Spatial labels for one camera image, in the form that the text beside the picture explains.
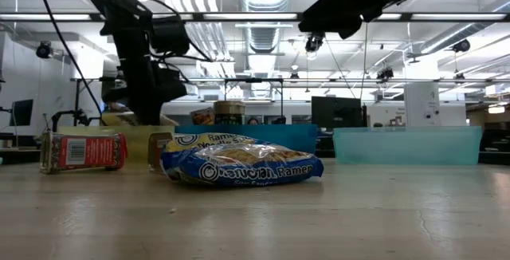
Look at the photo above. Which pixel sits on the person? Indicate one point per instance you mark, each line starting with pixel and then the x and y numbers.
pixel 253 121

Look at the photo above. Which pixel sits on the blue ramen noodle packet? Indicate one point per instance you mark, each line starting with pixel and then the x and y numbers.
pixel 239 164

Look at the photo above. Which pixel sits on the mint green plastic tray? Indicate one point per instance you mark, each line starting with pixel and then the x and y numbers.
pixel 406 144

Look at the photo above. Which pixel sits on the small black monitor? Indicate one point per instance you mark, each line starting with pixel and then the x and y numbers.
pixel 22 112

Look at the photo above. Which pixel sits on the large black monitor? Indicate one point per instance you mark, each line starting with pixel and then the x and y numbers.
pixel 336 112

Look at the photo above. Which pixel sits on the dark teal plastic bin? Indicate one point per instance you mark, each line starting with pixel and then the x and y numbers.
pixel 287 136

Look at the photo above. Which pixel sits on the black overhead beam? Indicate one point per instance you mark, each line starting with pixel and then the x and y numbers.
pixel 503 16

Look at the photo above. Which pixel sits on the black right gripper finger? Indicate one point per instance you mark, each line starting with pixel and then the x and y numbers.
pixel 354 28
pixel 330 22

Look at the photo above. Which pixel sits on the black ceiling spotlight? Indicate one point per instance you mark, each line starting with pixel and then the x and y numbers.
pixel 461 45
pixel 314 44
pixel 44 50
pixel 385 72

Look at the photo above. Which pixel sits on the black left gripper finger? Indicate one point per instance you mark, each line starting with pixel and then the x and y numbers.
pixel 145 108

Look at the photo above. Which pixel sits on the black metal rig frame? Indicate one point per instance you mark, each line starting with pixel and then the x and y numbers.
pixel 225 92

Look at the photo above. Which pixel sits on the white pillar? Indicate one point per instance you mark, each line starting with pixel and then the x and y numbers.
pixel 422 104

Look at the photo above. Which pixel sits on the smoked paprika spice tin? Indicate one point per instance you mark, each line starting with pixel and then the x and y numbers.
pixel 91 151
pixel 156 152

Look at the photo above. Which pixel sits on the orange taco seasoning packet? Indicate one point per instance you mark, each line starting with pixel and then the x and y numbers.
pixel 203 117

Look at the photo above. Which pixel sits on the yellow plastic tray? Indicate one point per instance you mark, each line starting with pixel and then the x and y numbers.
pixel 139 144

